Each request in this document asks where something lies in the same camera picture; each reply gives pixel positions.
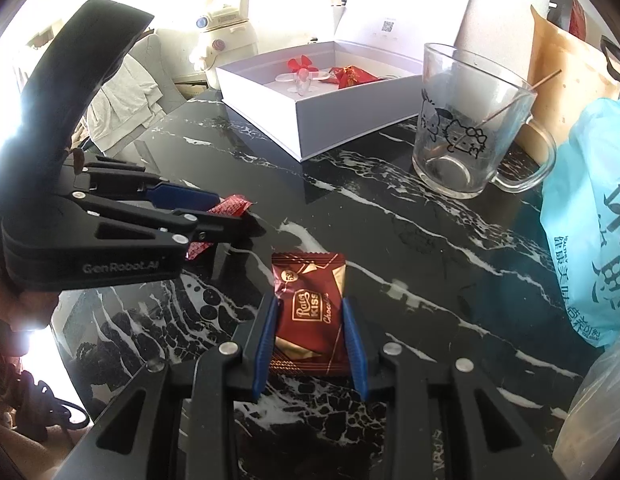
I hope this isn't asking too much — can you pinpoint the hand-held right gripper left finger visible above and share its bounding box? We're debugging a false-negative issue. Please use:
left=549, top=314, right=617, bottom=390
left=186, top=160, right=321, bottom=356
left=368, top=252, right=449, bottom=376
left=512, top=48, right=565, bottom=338
left=65, top=296, right=284, bottom=480

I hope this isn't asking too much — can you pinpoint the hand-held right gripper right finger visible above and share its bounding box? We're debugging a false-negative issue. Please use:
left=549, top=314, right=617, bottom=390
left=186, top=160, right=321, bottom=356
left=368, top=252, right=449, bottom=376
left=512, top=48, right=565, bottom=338
left=340, top=297, right=563, bottom=480

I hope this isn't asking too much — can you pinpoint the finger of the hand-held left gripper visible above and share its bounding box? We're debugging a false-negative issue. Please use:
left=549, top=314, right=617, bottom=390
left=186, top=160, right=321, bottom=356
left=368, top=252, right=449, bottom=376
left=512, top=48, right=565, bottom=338
left=20, top=189, right=264, bottom=262
left=64, top=152, right=221, bottom=212

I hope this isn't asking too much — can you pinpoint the long red candy wrapper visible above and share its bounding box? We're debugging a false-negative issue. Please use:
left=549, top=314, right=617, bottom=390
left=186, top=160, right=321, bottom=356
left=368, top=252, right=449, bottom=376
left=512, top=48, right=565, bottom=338
left=186, top=194, right=254, bottom=262

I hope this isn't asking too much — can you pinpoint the maroon chocolate packet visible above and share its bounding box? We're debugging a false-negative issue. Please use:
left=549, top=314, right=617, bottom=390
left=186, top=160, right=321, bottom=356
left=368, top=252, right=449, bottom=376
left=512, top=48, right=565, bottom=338
left=268, top=250, right=353, bottom=377

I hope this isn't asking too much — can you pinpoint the white gift box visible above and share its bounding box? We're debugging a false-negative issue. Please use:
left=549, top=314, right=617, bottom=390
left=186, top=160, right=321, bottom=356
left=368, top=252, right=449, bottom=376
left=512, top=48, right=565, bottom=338
left=214, top=0, right=481, bottom=162

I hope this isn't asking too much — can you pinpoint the clear plastic piece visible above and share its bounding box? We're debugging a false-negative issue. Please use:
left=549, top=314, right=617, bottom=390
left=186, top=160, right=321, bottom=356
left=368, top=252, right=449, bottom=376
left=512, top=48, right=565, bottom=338
left=274, top=66, right=331, bottom=97

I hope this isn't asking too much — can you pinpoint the red gold foil packet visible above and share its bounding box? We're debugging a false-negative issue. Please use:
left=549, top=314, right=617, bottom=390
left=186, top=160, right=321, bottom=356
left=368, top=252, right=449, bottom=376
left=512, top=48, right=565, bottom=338
left=347, top=66, right=383, bottom=90

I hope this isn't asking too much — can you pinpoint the person's left hand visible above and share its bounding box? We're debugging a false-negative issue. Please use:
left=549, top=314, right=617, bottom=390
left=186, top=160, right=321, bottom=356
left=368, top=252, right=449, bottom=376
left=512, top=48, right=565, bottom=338
left=0, top=272, right=62, bottom=334

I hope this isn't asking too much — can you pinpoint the grey cloth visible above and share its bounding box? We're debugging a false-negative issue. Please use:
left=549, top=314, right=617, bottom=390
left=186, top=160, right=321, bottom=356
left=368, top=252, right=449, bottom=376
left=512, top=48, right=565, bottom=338
left=86, top=54, right=161, bottom=154

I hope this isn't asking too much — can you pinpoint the grey cushioned chair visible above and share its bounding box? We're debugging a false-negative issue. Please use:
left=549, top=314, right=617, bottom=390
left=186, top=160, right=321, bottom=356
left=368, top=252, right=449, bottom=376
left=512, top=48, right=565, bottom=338
left=84, top=29, right=189, bottom=157

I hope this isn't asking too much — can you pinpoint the white astronaut kettle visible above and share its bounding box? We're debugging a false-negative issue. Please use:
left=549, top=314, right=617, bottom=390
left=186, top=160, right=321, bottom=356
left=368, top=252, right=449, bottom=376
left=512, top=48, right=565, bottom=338
left=189, top=0, right=259, bottom=90

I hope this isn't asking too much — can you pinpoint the red plastic flower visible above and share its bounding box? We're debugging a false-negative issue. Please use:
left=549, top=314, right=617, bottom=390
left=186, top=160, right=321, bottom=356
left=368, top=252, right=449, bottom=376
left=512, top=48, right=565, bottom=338
left=287, top=54, right=317, bottom=75

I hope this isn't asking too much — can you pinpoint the glass mug with cat print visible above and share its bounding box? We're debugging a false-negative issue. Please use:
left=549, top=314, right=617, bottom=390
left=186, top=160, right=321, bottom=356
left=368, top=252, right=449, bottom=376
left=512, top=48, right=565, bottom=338
left=411, top=42, right=559, bottom=199

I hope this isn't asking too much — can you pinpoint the white plastic bag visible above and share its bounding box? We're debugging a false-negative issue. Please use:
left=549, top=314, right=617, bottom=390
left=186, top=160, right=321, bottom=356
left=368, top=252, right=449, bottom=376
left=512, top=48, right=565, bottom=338
left=551, top=344, right=620, bottom=480

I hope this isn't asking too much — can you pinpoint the blue plastic bag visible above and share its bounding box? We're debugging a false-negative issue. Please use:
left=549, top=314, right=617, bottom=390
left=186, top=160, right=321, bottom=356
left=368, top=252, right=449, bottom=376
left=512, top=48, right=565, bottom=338
left=539, top=97, right=620, bottom=349

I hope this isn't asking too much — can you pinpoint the thin wooden stick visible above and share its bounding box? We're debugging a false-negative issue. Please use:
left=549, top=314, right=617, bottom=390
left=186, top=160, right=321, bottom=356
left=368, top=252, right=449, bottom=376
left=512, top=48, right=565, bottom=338
left=476, top=69, right=563, bottom=127

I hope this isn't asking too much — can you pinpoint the brown kraft paper pouch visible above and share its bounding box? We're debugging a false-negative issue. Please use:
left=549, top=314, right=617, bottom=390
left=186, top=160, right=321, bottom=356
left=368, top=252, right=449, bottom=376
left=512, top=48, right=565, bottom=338
left=516, top=4, right=620, bottom=167

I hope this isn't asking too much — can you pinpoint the white foam board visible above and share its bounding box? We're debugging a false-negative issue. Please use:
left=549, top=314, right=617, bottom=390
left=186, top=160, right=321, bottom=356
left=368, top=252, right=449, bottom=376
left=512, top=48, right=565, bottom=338
left=452, top=0, right=546, bottom=50

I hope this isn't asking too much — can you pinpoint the red foil bag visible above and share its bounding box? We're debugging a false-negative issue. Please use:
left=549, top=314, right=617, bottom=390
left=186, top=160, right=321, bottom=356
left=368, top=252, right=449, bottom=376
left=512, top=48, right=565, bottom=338
left=558, top=0, right=589, bottom=42

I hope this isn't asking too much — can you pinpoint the black coiled cable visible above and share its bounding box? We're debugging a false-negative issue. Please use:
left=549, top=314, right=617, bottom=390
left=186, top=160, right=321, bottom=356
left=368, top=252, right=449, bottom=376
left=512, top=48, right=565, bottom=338
left=17, top=369, right=92, bottom=442

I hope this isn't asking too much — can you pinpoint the black bag strap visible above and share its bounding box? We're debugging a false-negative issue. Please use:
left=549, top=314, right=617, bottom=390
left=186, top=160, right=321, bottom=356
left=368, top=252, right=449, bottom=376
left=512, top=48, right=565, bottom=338
left=598, top=34, right=620, bottom=87

